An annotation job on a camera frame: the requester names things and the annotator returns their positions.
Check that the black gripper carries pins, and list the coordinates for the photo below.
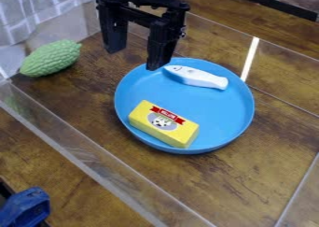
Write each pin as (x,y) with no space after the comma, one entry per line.
(166,28)

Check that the green bitter gourd toy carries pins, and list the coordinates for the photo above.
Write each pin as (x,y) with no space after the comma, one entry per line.
(51,58)

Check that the white toy fish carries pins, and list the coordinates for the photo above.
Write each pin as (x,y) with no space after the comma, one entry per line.
(195,77)

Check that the yellow butter block toy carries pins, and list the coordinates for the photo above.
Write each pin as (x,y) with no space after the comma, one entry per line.
(163,124)

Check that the blue clamp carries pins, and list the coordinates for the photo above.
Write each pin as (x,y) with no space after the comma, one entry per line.
(26,209)

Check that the clear acrylic enclosure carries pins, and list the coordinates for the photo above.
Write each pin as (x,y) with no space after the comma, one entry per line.
(63,141)

